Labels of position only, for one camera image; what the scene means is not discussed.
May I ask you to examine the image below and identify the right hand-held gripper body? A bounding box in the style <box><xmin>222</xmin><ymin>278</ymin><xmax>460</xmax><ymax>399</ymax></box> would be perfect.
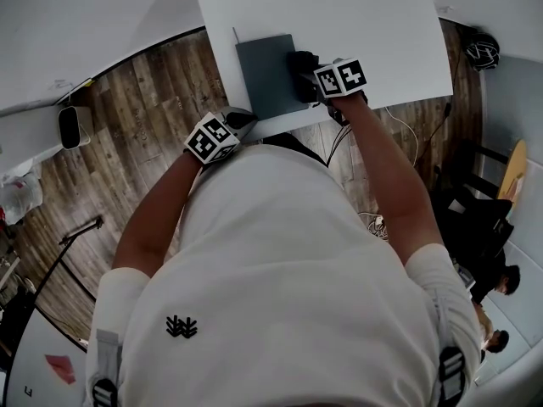
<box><xmin>299</xmin><ymin>57</ymin><xmax>368</xmax><ymax>106</ymax></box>

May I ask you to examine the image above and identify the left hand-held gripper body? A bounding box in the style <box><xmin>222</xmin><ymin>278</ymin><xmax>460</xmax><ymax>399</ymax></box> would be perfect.
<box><xmin>183</xmin><ymin>105</ymin><xmax>259</xmax><ymax>165</ymax></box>

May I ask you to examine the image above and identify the dark grey notebook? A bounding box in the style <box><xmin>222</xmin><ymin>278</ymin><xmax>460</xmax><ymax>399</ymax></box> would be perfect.
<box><xmin>234</xmin><ymin>33</ymin><xmax>310</xmax><ymax>122</ymax></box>

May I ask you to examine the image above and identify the person's left forearm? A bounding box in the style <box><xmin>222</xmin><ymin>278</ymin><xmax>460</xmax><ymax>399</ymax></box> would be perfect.
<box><xmin>110</xmin><ymin>153</ymin><xmax>205</xmax><ymax>277</ymax></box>

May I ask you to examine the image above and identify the person's right forearm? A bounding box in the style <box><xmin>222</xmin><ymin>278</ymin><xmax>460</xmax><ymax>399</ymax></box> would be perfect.
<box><xmin>333</xmin><ymin>94</ymin><xmax>447</xmax><ymax>267</ymax></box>

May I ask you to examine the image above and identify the white table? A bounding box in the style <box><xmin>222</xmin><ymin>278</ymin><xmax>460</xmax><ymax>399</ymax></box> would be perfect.
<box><xmin>189</xmin><ymin>0</ymin><xmax>454</xmax><ymax>142</ymax></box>

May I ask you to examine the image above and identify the white trash bin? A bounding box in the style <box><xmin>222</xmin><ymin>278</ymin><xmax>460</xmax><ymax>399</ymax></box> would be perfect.
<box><xmin>57</xmin><ymin>104</ymin><xmax>93</xmax><ymax>150</ymax></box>

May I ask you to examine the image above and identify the black and white helmet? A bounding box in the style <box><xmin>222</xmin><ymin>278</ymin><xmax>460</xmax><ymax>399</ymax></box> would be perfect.
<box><xmin>463</xmin><ymin>31</ymin><xmax>502</xmax><ymax>73</ymax></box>

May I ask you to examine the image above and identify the person's white shirt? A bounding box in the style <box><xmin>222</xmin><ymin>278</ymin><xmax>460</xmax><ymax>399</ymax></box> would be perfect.
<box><xmin>84</xmin><ymin>142</ymin><xmax>484</xmax><ymax>407</ymax></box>

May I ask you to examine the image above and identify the black tripod stand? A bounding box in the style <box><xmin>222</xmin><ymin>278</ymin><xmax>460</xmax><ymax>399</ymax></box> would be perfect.
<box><xmin>32</xmin><ymin>214</ymin><xmax>105</xmax><ymax>309</ymax></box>

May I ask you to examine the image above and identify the black chair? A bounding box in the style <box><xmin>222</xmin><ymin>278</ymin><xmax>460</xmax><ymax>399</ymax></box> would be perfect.
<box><xmin>432</xmin><ymin>140</ymin><xmax>515</xmax><ymax>270</ymax></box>

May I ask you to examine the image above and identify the yellow round table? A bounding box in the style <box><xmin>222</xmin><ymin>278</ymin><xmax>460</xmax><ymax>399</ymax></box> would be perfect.
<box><xmin>496</xmin><ymin>138</ymin><xmax>528</xmax><ymax>209</ymax></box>

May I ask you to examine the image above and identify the white plastic bag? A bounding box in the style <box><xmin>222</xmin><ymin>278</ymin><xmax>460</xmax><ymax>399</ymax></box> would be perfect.
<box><xmin>0</xmin><ymin>170</ymin><xmax>44</xmax><ymax>225</ymax></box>

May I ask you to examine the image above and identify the red paper sheet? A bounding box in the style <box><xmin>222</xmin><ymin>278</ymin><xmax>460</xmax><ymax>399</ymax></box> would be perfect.
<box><xmin>44</xmin><ymin>354</ymin><xmax>78</xmax><ymax>386</ymax></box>

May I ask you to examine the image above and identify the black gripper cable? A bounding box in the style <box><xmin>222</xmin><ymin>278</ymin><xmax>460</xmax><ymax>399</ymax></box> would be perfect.
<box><xmin>325</xmin><ymin>99</ymin><xmax>353</xmax><ymax>169</ymax></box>

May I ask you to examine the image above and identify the white cable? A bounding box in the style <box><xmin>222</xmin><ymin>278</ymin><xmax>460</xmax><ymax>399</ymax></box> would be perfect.
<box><xmin>384</xmin><ymin>106</ymin><xmax>421</xmax><ymax>160</ymax></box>

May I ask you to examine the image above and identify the grey harness strap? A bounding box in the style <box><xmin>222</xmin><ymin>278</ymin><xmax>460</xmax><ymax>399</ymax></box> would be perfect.
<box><xmin>436</xmin><ymin>345</ymin><xmax>468</xmax><ymax>407</ymax></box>
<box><xmin>90</xmin><ymin>327</ymin><xmax>124</xmax><ymax>407</ymax></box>

